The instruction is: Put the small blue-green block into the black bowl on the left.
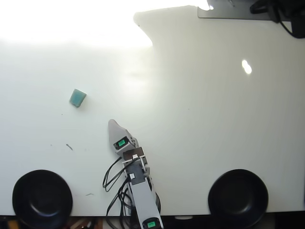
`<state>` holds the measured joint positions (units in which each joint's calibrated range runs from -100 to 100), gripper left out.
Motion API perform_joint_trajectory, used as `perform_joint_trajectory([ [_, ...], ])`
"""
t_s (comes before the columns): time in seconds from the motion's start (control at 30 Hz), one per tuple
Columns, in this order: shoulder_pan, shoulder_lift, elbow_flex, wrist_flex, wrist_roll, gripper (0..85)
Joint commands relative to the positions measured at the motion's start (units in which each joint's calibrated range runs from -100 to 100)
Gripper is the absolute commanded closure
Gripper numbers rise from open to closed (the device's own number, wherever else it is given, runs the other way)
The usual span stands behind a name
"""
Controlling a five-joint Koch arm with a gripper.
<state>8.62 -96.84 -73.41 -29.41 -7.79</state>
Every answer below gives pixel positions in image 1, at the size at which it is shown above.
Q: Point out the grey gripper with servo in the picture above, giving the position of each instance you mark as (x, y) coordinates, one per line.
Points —
(125, 143)

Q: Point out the blue foam cube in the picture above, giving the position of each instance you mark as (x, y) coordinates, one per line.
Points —
(77, 97)

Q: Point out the black round bowl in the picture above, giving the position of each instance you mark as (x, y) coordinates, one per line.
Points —
(238, 198)
(23, 202)

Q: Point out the yellow object under table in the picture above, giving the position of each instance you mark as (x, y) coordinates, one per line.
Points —
(12, 224)

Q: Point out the black box device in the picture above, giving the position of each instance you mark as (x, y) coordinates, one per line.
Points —
(299, 23)

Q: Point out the black bracket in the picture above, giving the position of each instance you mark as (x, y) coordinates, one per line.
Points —
(259, 7)

